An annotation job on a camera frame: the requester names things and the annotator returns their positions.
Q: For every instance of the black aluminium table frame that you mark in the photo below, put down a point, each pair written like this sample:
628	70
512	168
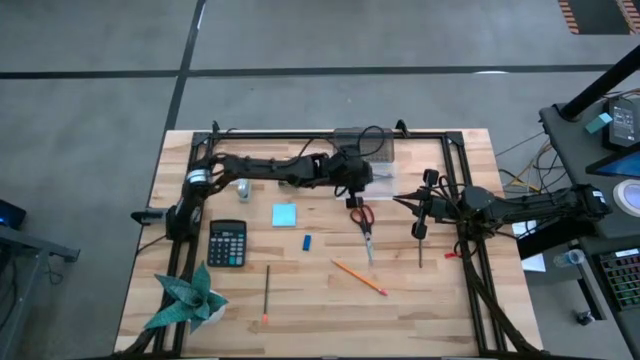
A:
280	135

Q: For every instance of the black frame clamp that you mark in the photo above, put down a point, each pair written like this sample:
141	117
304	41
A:
401	128
216	127

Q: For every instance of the black calculator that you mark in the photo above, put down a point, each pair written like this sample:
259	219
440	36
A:
227	247

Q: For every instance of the black monitor post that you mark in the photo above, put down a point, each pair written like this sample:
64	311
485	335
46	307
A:
600	85

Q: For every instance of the black electronic device box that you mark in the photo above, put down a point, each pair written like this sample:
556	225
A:
622	122

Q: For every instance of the clear water bottle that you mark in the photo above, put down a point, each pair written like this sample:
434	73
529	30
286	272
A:
570	258

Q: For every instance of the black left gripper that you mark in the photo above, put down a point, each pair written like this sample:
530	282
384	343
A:
352	172

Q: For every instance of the black striped floor mat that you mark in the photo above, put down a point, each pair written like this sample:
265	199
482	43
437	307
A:
595	15

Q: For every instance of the blue-screen monitor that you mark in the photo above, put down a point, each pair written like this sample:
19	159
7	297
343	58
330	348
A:
620	167

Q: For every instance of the clear plastic pencil box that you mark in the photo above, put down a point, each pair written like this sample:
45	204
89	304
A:
387	192

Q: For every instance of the white paper sheet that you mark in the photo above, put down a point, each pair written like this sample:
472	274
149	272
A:
535	264

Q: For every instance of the white plant pot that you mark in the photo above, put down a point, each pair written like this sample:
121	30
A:
217	315

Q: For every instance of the artificial green plant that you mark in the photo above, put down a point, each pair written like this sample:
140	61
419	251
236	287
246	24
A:
192	300

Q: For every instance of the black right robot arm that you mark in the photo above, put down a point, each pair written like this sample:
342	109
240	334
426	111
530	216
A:
540	205

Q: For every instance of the grey metal cart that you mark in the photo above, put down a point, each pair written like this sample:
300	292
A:
30	245

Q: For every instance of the dark side desk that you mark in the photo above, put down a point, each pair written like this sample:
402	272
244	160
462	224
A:
575	165

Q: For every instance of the black keyboard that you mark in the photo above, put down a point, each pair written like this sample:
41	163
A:
622	280

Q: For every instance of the grey stapler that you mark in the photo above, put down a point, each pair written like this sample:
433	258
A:
244	192

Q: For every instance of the black caster wheel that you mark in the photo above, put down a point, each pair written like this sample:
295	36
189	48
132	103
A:
584	317

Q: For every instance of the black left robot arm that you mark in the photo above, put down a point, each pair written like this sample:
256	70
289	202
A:
270	170

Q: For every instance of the small red tag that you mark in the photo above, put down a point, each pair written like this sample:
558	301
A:
451	255

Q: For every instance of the black computer blue light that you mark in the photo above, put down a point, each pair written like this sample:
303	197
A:
12	215

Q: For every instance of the small teal box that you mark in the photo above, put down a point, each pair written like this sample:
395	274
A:
599	123

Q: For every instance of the white tape roll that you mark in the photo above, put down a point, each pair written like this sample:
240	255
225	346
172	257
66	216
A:
617	197

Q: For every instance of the brown pencil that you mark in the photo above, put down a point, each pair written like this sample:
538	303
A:
420	255

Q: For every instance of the black pencil orange eraser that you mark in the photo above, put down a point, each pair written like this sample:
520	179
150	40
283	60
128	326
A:
266	295

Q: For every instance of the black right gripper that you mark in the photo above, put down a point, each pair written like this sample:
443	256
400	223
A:
440	206

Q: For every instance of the blue sticky note pad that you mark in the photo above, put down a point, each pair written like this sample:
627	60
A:
284	215

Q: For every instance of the blue eraser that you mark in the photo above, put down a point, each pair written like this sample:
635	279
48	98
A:
307	242

